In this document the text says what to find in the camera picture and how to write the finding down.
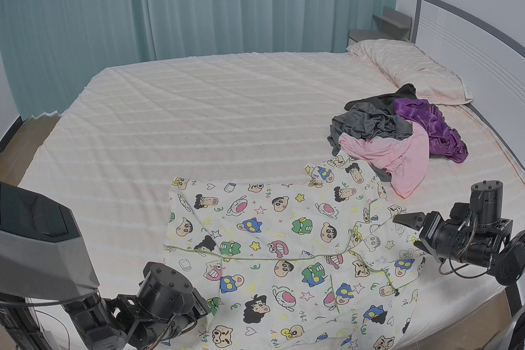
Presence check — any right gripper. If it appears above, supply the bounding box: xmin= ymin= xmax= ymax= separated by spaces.
xmin=392 ymin=211 xmax=473 ymax=264

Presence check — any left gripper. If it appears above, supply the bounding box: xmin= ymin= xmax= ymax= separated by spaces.
xmin=171 ymin=290 xmax=213 ymax=338

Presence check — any white printed pyjama top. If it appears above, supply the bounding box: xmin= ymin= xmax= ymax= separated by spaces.
xmin=163 ymin=155 xmax=427 ymax=350

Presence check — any bed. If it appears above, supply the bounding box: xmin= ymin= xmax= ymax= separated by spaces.
xmin=16 ymin=0 xmax=525 ymax=350

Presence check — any pink garment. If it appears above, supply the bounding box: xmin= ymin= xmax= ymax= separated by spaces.
xmin=338 ymin=122 xmax=430 ymax=199

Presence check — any purple garment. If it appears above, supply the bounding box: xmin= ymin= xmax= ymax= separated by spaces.
xmin=394 ymin=97 xmax=469 ymax=165

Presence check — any dark grey garment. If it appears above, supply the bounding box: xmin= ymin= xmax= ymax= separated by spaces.
xmin=327 ymin=96 xmax=414 ymax=183

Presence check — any black garment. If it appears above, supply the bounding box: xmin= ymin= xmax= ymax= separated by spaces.
xmin=345 ymin=83 xmax=418 ymax=111

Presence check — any cream pillow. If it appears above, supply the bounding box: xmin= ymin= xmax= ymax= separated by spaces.
xmin=346 ymin=39 xmax=474 ymax=106

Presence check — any grey bedside table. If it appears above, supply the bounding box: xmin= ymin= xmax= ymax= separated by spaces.
xmin=349 ymin=6 xmax=413 ymax=45

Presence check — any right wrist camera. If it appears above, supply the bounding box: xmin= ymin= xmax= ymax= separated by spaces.
xmin=450 ymin=202 xmax=473 ymax=232

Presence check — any black cable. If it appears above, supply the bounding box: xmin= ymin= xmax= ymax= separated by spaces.
xmin=438 ymin=258 xmax=499 ymax=279

